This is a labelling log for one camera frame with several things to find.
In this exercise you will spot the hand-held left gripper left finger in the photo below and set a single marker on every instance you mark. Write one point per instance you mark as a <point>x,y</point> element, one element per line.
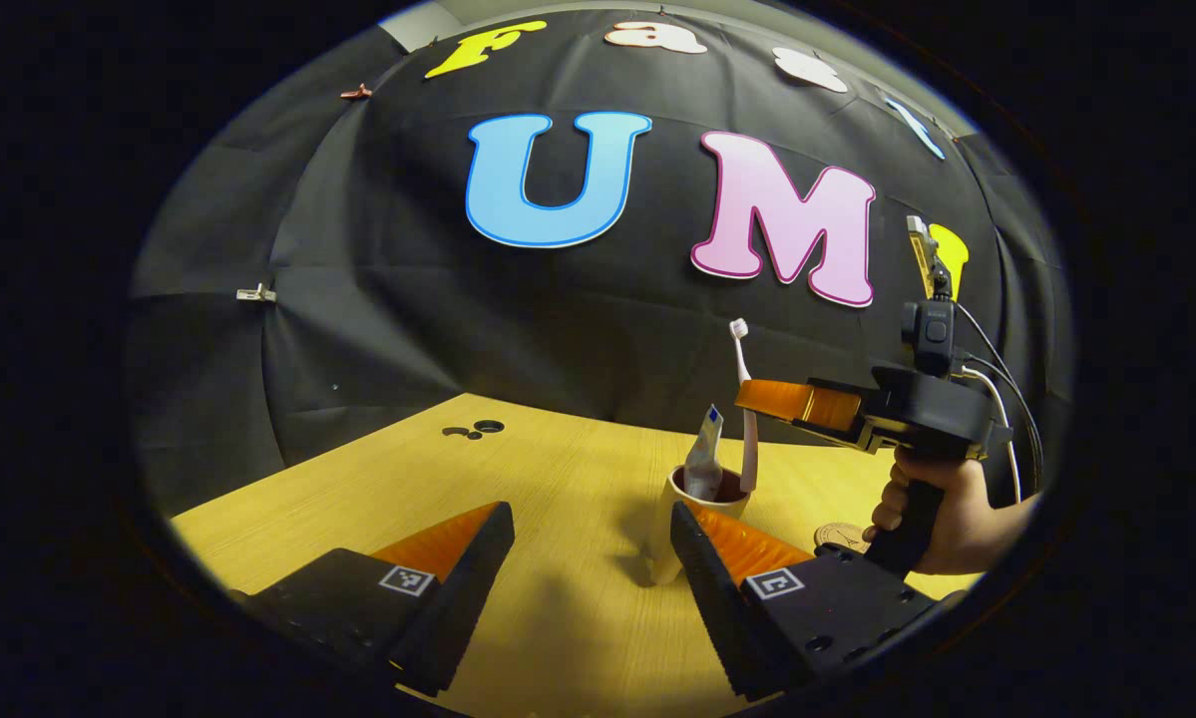
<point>468,588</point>

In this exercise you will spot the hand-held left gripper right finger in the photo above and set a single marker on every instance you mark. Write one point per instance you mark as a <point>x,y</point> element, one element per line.
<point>712,588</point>

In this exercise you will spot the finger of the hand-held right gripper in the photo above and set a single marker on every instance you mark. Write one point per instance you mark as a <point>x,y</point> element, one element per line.
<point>807,404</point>

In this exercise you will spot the pale pink toothbrush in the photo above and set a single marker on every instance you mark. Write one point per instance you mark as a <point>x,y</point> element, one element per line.
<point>749,439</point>

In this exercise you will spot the beige cup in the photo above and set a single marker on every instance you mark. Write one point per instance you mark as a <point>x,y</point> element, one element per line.
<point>662,538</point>

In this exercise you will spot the white toothpaste tube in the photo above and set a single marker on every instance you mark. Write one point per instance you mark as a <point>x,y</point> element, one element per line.
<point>702,459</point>

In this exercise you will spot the round cork coaster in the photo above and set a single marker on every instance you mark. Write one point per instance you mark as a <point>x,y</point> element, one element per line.
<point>842,537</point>

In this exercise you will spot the wooden desktop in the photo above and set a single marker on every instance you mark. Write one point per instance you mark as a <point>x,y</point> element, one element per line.
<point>558,519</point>

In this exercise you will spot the black backdrop cloth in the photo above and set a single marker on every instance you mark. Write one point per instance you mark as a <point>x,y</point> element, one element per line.
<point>558,319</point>

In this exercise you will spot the white cloth clip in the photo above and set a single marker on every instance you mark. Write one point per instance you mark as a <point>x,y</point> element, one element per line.
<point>256,293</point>

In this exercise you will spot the red cloth clip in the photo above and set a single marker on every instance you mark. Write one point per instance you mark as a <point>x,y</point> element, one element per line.
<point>356,93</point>

